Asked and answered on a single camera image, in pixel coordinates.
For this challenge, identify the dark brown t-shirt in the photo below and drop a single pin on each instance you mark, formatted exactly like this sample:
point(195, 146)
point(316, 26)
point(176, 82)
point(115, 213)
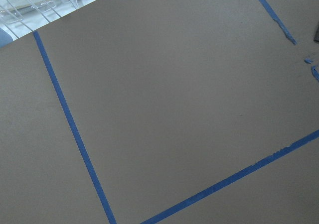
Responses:
point(316, 35)

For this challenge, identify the clear plastic bag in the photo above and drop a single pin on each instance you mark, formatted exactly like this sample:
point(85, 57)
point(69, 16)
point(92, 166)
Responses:
point(21, 17)

